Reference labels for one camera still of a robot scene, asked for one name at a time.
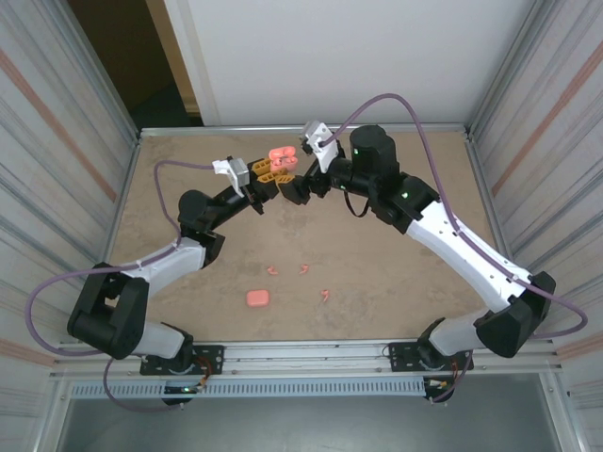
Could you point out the pink earbud charging case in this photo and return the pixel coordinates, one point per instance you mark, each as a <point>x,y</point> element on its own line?
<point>281,153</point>
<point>257,298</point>

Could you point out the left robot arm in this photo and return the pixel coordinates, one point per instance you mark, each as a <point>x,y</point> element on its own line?
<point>165,263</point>

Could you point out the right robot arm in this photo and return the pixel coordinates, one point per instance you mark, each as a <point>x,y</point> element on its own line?
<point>461,254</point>

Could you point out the small controller board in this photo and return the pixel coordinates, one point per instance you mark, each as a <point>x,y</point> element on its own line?
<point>181,390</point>
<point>438,386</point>

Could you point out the translucent corrugated side panel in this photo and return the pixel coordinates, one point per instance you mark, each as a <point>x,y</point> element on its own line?
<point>37,165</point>
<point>565,165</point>

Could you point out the grey metal sheet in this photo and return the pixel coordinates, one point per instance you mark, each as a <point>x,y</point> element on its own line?
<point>301,428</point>

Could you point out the aluminium table edge rail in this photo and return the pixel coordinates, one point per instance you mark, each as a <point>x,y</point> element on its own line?
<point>160,132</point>

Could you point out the aluminium side rail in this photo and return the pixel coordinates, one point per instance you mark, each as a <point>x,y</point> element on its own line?
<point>489,188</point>
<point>114,233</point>

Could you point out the white door frame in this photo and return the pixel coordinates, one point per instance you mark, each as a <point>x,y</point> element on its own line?
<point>188,56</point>

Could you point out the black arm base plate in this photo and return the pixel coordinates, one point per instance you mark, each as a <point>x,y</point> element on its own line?
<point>400,358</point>
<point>212,360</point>

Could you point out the aluminium mounting rail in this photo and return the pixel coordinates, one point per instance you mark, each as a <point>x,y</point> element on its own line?
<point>301,360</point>

